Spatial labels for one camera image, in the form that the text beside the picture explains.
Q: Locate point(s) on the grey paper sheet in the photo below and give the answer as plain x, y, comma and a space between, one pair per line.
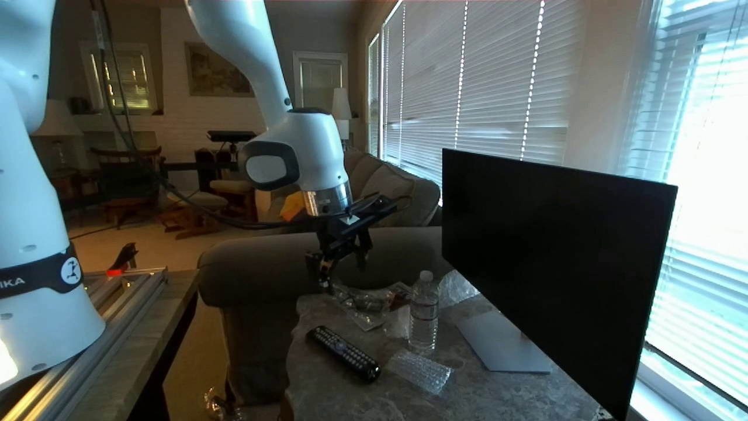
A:
500, 344

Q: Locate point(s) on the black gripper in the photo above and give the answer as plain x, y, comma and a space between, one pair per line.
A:
348, 232

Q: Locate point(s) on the orange black clamp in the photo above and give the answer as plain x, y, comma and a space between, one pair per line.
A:
125, 260

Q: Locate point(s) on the grey couch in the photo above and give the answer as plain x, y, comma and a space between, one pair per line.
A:
256, 281

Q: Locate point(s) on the clear plastic packaging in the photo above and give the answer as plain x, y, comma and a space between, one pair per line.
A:
418, 370

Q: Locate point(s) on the framed wall picture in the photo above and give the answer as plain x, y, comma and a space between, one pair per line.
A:
210, 75

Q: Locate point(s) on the white window blinds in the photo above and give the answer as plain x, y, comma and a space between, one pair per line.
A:
640, 88

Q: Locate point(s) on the white table lamp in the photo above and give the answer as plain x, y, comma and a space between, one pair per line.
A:
341, 110

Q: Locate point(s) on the crumpled plastic wrapper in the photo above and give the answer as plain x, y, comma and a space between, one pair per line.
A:
370, 306

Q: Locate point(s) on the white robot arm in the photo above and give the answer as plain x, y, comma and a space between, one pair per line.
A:
44, 312

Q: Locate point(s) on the black flat monitor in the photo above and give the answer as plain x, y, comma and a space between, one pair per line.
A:
569, 256

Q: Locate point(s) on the dark wooden chair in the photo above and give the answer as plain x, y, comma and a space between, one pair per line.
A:
217, 174

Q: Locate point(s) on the black remote control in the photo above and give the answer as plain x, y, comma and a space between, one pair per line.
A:
343, 351

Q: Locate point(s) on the yellow cloth on couch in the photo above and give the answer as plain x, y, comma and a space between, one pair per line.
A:
293, 206

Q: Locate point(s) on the clear plastic water bottle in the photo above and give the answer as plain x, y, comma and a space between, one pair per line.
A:
423, 313

